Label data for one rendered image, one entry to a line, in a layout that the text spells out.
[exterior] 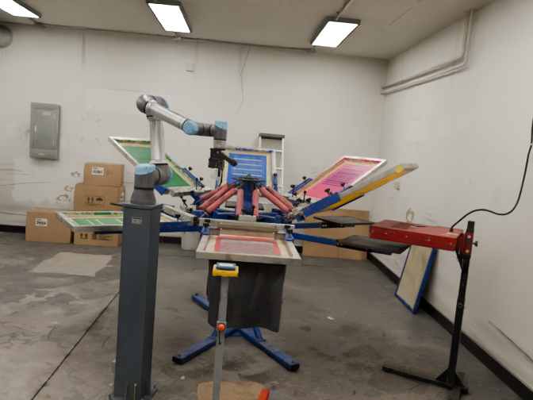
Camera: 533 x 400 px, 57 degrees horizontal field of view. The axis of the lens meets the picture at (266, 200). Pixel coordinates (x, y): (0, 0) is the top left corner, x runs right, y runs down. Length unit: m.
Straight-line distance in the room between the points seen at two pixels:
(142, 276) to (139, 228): 0.28
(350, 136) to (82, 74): 4.01
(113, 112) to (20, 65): 1.44
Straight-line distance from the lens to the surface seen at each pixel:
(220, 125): 2.83
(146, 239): 2.95
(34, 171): 8.01
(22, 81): 8.09
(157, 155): 3.07
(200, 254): 2.77
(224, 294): 2.62
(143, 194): 2.95
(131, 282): 3.05
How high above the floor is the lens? 1.61
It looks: 6 degrees down
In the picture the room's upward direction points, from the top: 5 degrees clockwise
